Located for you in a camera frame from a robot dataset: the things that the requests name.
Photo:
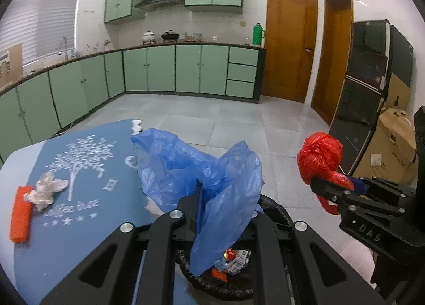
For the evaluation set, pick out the brown wooden door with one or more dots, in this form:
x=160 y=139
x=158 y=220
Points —
x=338 y=15
x=290 y=41

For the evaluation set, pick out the black glass cabinet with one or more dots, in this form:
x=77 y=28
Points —
x=378 y=75

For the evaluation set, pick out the cardboard box on floor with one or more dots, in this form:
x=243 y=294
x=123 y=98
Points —
x=391 y=153

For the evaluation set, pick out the orange ribbed sponge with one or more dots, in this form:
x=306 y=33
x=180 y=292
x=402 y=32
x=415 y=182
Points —
x=220 y=275

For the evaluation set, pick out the black range hood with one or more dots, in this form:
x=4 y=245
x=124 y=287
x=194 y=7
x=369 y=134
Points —
x=151 y=5

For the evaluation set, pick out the chrome sink faucet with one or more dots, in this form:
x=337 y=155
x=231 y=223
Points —
x=63 y=49

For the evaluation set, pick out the red plastic bag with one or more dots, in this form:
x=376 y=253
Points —
x=320 y=156

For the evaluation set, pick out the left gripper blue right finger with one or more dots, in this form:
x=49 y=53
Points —
x=292 y=264

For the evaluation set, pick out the red gold paper bowl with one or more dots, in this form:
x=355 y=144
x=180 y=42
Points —
x=230 y=255

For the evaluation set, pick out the green thermos bottle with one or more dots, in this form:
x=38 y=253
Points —
x=258 y=35

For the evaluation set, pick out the blue tree-print tablecloth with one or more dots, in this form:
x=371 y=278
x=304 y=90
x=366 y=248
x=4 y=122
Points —
x=104 y=191

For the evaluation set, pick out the white plastic bag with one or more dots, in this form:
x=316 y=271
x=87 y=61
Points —
x=46 y=187

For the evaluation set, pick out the blue plastic bag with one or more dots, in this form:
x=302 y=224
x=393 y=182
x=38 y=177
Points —
x=170 y=169

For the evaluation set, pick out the green lower kitchen cabinets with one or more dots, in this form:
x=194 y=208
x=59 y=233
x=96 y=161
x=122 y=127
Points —
x=46 y=102

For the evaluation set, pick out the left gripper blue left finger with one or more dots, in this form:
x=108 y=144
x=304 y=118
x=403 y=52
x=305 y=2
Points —
x=133 y=265

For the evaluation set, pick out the black trash bin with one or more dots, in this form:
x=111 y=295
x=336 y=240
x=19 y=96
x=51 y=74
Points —
x=229 y=278

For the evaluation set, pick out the white cooking pot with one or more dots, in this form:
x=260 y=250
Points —
x=149 y=38

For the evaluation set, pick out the brown cardboard box on counter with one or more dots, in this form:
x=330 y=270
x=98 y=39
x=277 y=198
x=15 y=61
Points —
x=11 y=66

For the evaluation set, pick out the green white milk carton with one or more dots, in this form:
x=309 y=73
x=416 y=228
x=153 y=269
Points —
x=240 y=262

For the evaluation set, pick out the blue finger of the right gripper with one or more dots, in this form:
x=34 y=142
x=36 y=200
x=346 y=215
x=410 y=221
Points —
x=361 y=185
x=386 y=202

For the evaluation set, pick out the black wok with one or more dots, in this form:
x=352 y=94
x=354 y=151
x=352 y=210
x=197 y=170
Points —
x=170 y=36

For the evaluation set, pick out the window blinds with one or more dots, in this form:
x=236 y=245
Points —
x=39 y=26

